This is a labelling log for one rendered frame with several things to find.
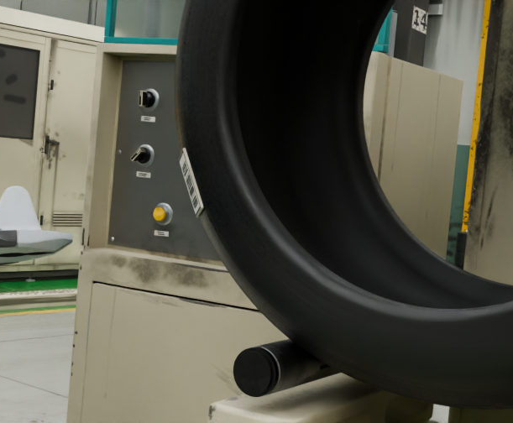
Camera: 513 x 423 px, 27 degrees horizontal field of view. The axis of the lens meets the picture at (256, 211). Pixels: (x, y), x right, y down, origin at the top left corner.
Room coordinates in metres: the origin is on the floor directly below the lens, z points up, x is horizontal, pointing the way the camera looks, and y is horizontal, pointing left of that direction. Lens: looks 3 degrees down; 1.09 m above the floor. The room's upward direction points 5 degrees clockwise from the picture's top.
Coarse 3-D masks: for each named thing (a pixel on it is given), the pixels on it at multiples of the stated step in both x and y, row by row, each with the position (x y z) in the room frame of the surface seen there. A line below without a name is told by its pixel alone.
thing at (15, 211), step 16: (16, 192) 0.94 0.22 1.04; (0, 208) 0.93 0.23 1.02; (16, 208) 0.94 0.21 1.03; (32, 208) 0.94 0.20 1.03; (0, 224) 0.93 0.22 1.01; (16, 224) 0.93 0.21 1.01; (32, 224) 0.94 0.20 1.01; (32, 240) 0.93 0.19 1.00; (48, 240) 0.93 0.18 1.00; (64, 240) 0.95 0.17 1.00
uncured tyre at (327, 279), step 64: (192, 0) 0.98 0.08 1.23; (256, 0) 1.11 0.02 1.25; (320, 0) 1.20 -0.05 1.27; (384, 0) 1.19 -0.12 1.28; (192, 64) 0.98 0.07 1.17; (256, 64) 1.14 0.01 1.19; (320, 64) 1.21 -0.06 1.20; (192, 128) 0.98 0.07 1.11; (256, 128) 1.14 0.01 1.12; (320, 128) 1.21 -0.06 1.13; (256, 192) 0.95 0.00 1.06; (320, 192) 1.19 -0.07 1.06; (256, 256) 0.93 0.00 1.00; (320, 256) 1.14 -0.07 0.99; (384, 256) 1.16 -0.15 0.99; (320, 320) 0.90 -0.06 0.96; (384, 320) 0.87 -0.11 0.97; (448, 320) 0.84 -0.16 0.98; (512, 320) 0.81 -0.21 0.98; (384, 384) 0.90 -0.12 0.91; (448, 384) 0.86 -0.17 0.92; (512, 384) 0.83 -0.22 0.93
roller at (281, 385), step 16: (240, 352) 0.94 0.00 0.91; (256, 352) 0.93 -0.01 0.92; (272, 352) 0.93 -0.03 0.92; (288, 352) 0.95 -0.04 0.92; (304, 352) 0.97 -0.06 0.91; (240, 368) 0.93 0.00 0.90; (256, 368) 0.93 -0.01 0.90; (272, 368) 0.92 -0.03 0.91; (288, 368) 0.94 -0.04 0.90; (304, 368) 0.97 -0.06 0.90; (320, 368) 0.99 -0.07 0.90; (240, 384) 0.93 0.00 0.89; (256, 384) 0.92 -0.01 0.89; (272, 384) 0.92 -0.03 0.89; (288, 384) 0.95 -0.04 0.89
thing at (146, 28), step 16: (112, 0) 1.91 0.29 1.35; (128, 0) 1.89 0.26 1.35; (144, 0) 1.88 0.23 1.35; (160, 0) 1.86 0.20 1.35; (176, 0) 1.84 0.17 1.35; (112, 16) 1.91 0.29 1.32; (128, 16) 1.89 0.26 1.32; (144, 16) 1.87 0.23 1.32; (160, 16) 1.86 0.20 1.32; (176, 16) 1.84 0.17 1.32; (112, 32) 1.91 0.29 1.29; (128, 32) 1.89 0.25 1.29; (144, 32) 1.87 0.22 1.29; (160, 32) 1.86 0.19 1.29; (176, 32) 1.84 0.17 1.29; (384, 32) 1.64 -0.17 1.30; (384, 48) 1.64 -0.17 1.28
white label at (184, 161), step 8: (184, 152) 0.98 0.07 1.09; (184, 160) 0.99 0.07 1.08; (184, 168) 1.00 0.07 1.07; (184, 176) 1.01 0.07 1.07; (192, 176) 0.98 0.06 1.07; (192, 184) 0.98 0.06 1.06; (192, 192) 0.99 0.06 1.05; (192, 200) 1.00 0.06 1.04; (200, 200) 0.97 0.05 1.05; (200, 208) 0.98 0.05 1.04
